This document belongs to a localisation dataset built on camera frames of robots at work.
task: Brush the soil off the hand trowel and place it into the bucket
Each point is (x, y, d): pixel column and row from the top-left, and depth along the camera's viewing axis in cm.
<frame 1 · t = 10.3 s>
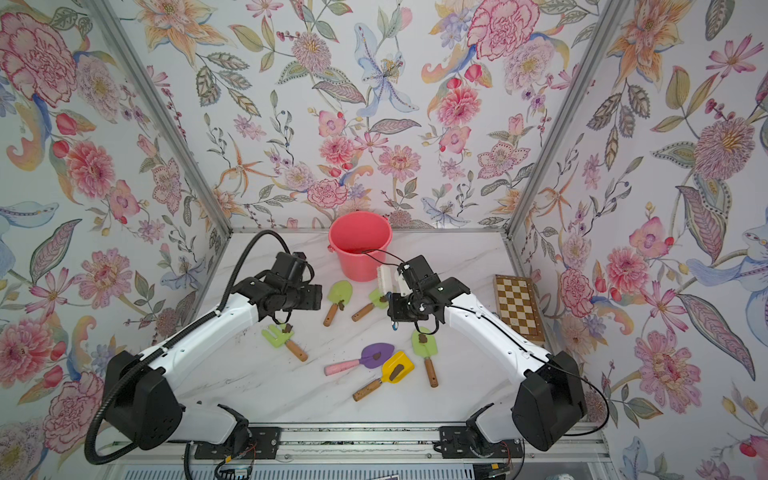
left hand: (316, 293, 85), fingers open
right hand: (389, 308, 82), fingers closed
pink plastic bucket: (360, 239, 98), point 17 cm above the table
green trowel wooden handle left: (339, 291, 101), point 4 cm above the table
green trowel wooden handle middle: (377, 299, 103), on the table
green trowel wooden handle right: (426, 346, 92), on the table
purple trowel pink handle: (372, 356, 90), on the table
yellow scoop wooden handle: (394, 371, 87), on the table
brown white chessboard: (517, 306, 98), point 4 cm above the table

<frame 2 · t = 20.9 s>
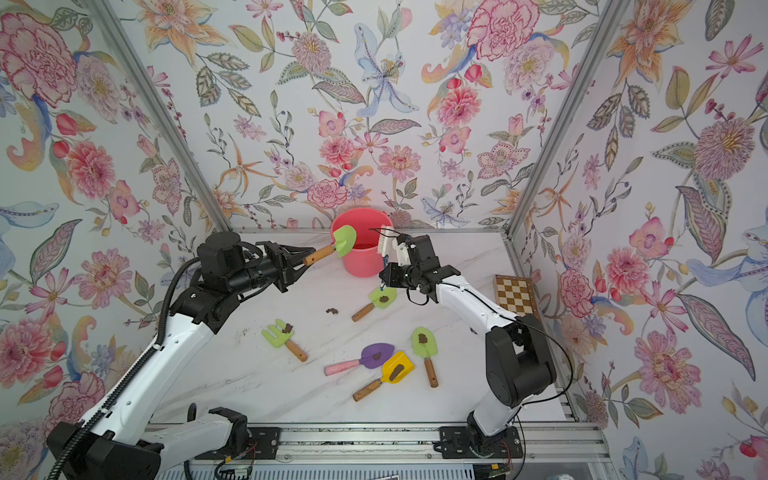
left hand: (317, 250, 65), fingers open
right hand: (380, 270, 88), fingers closed
green trowel wooden handle left: (344, 241, 76), point 33 cm above the table
the other named things where they were.

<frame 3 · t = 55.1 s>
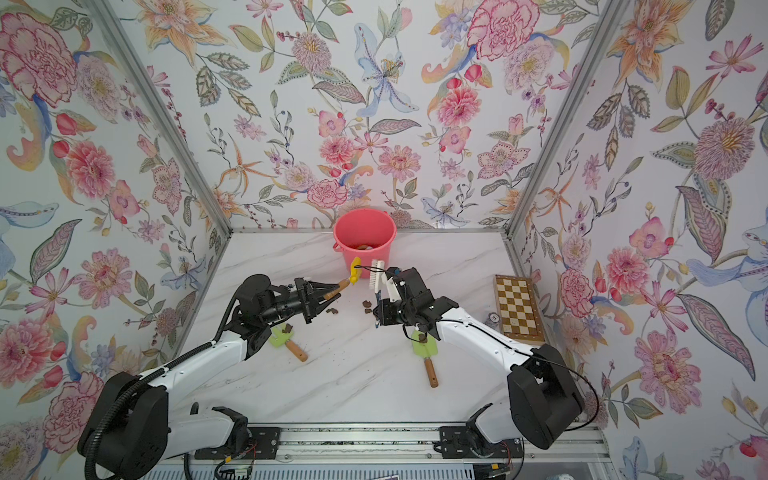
left hand: (339, 291, 72), fingers closed
right hand: (375, 307, 84), fingers closed
yellow scoop wooden handle: (354, 276, 83), point 22 cm above the table
white blue brush: (377, 282, 83), point 21 cm above the table
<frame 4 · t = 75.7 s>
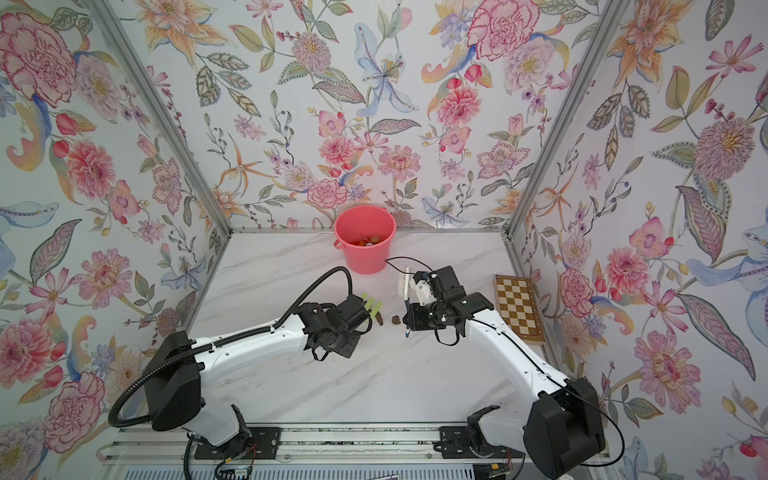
left hand: (352, 343, 82), fingers closed
right hand: (405, 315, 82), fingers closed
white blue brush: (404, 287, 81), point 21 cm above the table
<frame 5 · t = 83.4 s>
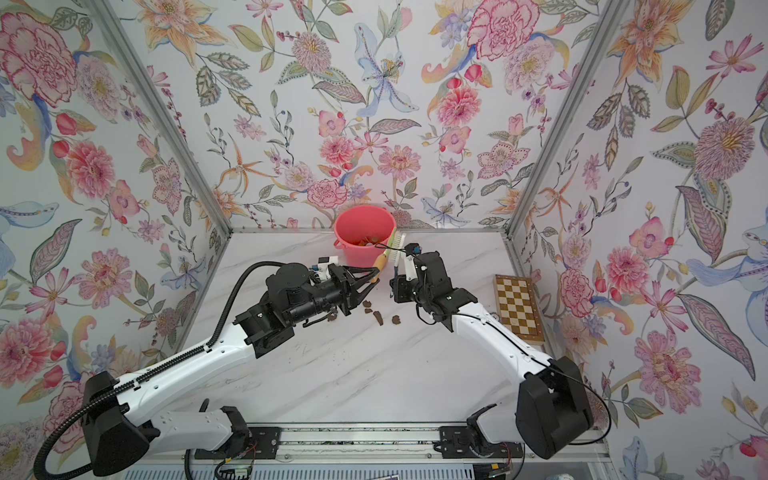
left hand: (384, 277, 61), fingers closed
right hand: (392, 277, 84), fingers closed
white blue brush: (397, 259, 79), point 27 cm above the table
